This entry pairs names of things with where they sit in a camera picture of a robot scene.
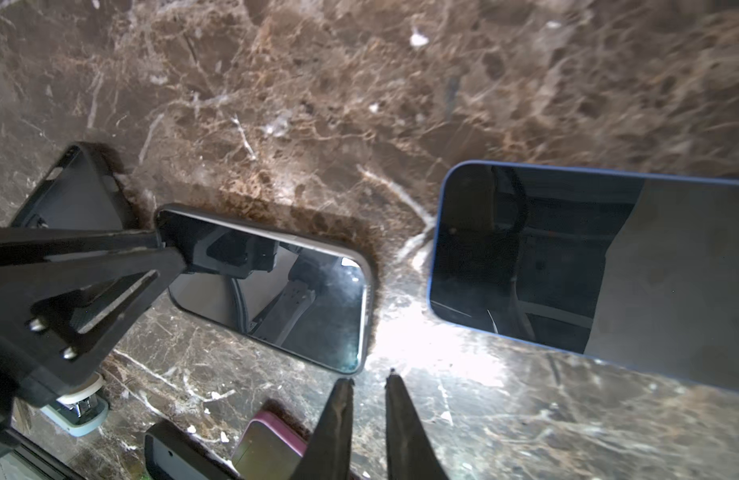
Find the silver-edged black phone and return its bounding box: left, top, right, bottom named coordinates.
left=154, top=204, right=375, bottom=375

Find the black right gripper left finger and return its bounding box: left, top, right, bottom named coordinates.
left=290, top=378, right=353, bottom=480

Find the blue-edged phone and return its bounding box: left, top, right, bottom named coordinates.
left=427, top=160, right=739, bottom=392

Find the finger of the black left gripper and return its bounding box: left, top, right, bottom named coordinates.
left=0, top=228, right=186, bottom=407

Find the light blue stapler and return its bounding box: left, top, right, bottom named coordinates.
left=40, top=372, right=109, bottom=438

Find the black phone with pink case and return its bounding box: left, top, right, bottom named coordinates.
left=231, top=410, right=307, bottom=480

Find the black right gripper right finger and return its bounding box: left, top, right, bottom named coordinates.
left=385, top=369, right=447, bottom=480

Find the black phone case with camera hole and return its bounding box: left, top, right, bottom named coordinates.
left=144, top=420, right=238, bottom=480

